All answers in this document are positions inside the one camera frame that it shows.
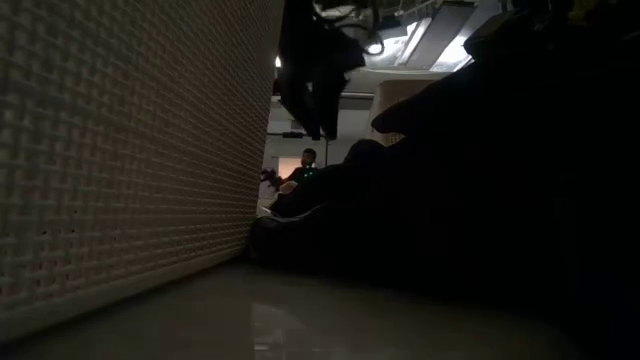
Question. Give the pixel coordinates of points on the large black garment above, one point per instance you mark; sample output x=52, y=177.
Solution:
x=450, y=200

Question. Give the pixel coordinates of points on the ceiling lamp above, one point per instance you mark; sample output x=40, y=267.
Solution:
x=375, y=49
x=277, y=62

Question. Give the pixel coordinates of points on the white perforated plastic bin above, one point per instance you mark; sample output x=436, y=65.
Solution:
x=395, y=102
x=125, y=150

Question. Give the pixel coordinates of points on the person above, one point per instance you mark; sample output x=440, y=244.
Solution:
x=302, y=175

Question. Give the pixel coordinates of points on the lit wall screen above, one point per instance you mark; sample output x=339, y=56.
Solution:
x=287, y=169

